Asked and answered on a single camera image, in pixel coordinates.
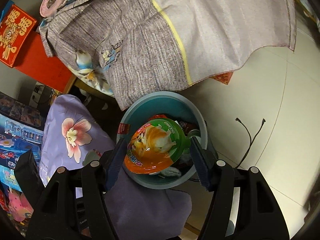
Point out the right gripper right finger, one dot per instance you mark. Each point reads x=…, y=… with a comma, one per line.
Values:
x=243, y=206

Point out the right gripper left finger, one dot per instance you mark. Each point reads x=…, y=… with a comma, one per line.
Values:
x=72, y=205

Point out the orange green snack bag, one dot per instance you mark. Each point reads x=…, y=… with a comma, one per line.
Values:
x=156, y=146

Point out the teal plastic trash bucket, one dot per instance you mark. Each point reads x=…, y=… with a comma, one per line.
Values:
x=176, y=107

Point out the purple floral bedsheet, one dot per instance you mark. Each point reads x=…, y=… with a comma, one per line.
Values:
x=73, y=139

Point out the blue toy boxes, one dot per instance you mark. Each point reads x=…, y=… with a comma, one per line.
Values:
x=21, y=131

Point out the red paper under cloth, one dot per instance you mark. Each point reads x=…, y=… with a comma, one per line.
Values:
x=223, y=78

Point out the red gift box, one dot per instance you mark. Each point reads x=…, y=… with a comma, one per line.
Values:
x=50, y=71

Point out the red envelope with gold characters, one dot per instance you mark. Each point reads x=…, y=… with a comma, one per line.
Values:
x=15, y=28

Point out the grey striped cloth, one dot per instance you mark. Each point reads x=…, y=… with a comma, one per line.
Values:
x=130, y=48

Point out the pink tape roll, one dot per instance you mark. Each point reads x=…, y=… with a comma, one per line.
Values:
x=49, y=7

